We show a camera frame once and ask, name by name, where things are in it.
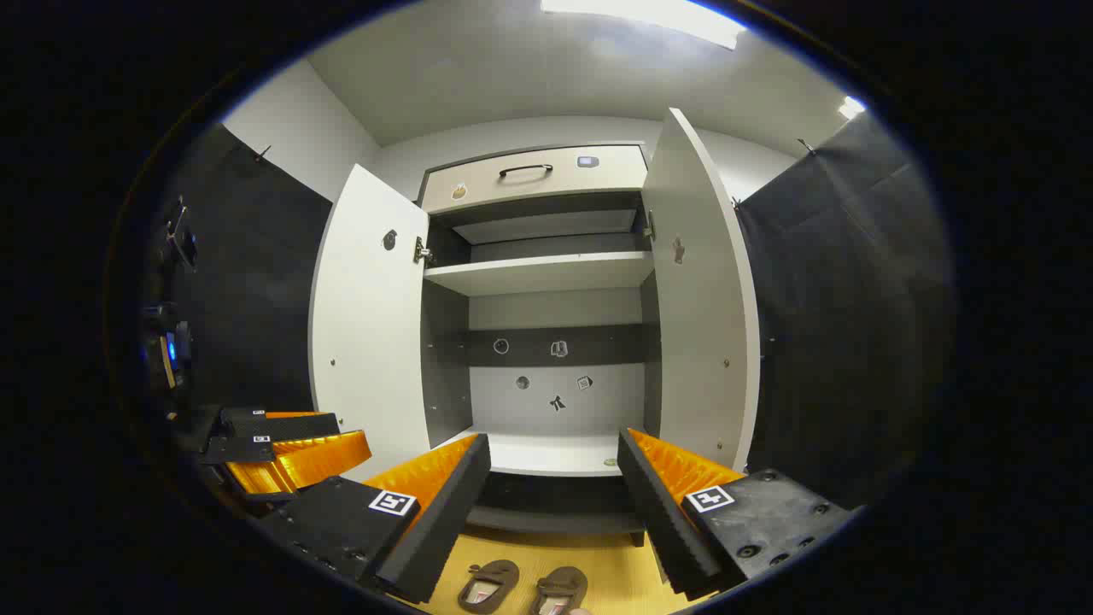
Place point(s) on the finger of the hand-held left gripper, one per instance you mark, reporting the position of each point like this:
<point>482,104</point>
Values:
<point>316,461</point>
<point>290,425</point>

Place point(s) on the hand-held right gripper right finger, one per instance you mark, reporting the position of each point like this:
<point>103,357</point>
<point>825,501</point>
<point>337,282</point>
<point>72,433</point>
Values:
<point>662,521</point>

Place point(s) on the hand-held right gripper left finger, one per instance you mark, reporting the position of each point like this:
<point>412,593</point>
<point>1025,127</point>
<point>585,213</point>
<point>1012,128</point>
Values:
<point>444,521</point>

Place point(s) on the white cabinet door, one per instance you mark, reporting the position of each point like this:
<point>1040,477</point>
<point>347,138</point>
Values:
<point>700,299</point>
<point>367,342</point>

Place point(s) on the white shoe cabinet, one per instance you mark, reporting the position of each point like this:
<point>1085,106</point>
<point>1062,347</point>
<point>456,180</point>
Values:
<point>546,273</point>

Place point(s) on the beige cabinet drawer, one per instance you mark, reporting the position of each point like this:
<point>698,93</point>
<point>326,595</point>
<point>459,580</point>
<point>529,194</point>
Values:
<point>529,192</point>

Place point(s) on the black backdrop cloth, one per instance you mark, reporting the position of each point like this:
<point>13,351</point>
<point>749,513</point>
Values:
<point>837,342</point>
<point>248,299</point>

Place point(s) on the black cloth hook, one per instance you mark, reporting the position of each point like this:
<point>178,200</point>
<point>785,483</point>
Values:
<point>263,154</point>
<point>806,145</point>

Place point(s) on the small ceiling light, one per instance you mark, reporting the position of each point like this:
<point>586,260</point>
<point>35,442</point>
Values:
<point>851,107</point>

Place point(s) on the long ceiling light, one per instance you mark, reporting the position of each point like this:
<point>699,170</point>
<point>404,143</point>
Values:
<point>640,17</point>

